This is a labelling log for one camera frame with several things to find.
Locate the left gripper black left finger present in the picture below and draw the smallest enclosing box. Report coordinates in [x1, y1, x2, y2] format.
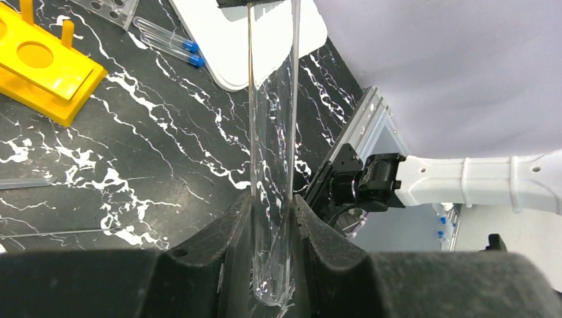
[1, 193, 252, 317]

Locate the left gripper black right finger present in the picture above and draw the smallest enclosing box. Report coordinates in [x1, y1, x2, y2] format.
[291, 196, 561, 317]

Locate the large clear glass test tube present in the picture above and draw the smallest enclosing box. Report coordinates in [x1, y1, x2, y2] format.
[247, 1, 301, 306]

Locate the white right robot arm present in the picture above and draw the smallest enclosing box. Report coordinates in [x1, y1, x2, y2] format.
[305, 144, 561, 225]

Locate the white plastic bin lid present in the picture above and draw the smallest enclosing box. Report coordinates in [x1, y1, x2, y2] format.
[169, 0, 329, 93]

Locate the yellow test tube rack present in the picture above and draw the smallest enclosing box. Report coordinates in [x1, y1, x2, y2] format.
[1, 1, 107, 127]

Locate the clear acrylic tube rack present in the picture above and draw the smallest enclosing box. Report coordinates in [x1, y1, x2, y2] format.
[72, 0, 139, 30]

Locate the aluminium frame rail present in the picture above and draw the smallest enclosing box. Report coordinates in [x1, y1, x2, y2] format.
[303, 85, 462, 253]

